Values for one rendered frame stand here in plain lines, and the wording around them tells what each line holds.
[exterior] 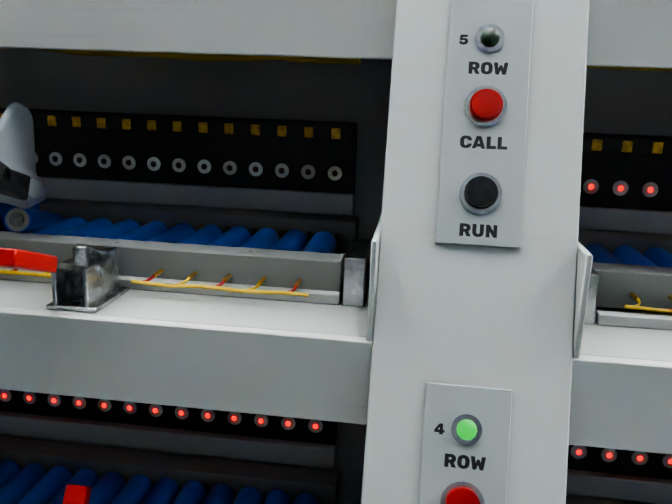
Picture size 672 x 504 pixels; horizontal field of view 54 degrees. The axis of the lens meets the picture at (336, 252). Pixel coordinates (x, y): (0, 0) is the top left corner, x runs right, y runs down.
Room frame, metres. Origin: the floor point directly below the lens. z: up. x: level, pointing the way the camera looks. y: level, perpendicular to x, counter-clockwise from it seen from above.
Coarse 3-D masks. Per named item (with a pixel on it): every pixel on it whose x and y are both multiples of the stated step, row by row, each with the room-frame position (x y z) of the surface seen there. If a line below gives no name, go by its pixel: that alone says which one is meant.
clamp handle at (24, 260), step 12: (0, 252) 0.29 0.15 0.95; (12, 252) 0.28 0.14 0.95; (24, 252) 0.29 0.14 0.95; (84, 252) 0.35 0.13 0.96; (0, 264) 0.29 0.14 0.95; (12, 264) 0.28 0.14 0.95; (24, 264) 0.29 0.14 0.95; (36, 264) 0.30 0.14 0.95; (48, 264) 0.31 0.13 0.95; (60, 264) 0.32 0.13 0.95; (72, 264) 0.34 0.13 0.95; (84, 264) 0.35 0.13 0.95
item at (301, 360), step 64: (64, 192) 0.52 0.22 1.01; (128, 192) 0.52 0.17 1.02; (192, 192) 0.51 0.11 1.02; (256, 192) 0.50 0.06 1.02; (320, 192) 0.50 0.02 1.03; (0, 320) 0.35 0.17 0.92; (64, 320) 0.34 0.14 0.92; (128, 320) 0.34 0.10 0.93; (192, 320) 0.34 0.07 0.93; (256, 320) 0.34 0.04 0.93; (320, 320) 0.35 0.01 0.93; (0, 384) 0.36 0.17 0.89; (64, 384) 0.35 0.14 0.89; (128, 384) 0.35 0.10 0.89; (192, 384) 0.34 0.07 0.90; (256, 384) 0.34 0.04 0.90; (320, 384) 0.33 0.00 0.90
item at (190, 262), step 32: (64, 256) 0.39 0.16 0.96; (128, 256) 0.39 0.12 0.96; (160, 256) 0.38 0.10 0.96; (192, 256) 0.38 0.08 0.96; (224, 256) 0.38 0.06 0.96; (256, 256) 0.38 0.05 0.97; (288, 256) 0.38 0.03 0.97; (320, 256) 0.38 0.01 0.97; (224, 288) 0.37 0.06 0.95; (256, 288) 0.37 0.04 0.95; (320, 288) 0.38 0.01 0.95
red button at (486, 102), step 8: (472, 96) 0.31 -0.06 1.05; (480, 96) 0.31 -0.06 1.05; (488, 96) 0.31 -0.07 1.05; (496, 96) 0.31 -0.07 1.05; (472, 104) 0.31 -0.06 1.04; (480, 104) 0.31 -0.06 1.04; (488, 104) 0.31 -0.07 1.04; (496, 104) 0.31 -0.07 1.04; (472, 112) 0.31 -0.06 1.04; (480, 112) 0.31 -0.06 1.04; (488, 112) 0.31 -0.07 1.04; (496, 112) 0.31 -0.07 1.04; (480, 120) 0.31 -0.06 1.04; (488, 120) 0.31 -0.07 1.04
